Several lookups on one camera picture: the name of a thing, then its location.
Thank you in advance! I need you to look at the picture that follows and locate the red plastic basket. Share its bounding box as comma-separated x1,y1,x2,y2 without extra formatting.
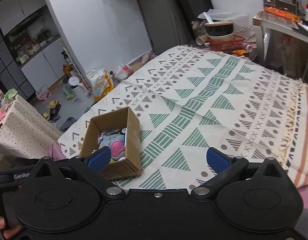
207,35,245,51

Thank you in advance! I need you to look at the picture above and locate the pink grey plush slipper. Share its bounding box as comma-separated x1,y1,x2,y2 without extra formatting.
99,134,125,161

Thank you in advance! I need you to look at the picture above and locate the pink bed sheet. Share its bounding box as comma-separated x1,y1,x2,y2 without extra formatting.
44,141,66,161

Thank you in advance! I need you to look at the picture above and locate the person's left hand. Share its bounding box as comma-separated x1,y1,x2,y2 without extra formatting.
0,216,21,239

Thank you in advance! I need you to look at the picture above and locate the blue snack packet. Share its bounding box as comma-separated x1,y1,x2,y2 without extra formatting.
120,127,127,146

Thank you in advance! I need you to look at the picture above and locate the brown cardboard box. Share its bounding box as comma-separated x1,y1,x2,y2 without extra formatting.
80,107,142,180

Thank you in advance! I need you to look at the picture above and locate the black cream rice cooker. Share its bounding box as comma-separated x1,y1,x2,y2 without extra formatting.
204,21,235,42

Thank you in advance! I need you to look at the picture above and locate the dotted cream tablecloth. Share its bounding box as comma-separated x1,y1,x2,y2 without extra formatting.
0,95,62,160

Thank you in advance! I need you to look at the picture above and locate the white red plastic bag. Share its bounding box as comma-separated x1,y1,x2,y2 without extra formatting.
114,64,133,81

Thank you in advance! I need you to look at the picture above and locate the patterned white blanket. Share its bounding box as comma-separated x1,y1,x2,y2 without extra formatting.
59,46,301,189

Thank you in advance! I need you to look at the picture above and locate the yellow pet food bag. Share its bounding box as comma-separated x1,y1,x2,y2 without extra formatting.
87,68,114,102

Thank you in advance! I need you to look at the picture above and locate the striped orange blanket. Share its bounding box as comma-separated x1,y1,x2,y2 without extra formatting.
279,83,308,187

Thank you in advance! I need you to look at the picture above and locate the white desk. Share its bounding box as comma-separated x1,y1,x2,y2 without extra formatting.
253,10,308,81

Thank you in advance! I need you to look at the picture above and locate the white kettle jug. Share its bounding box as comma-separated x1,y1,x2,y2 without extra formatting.
68,76,89,101

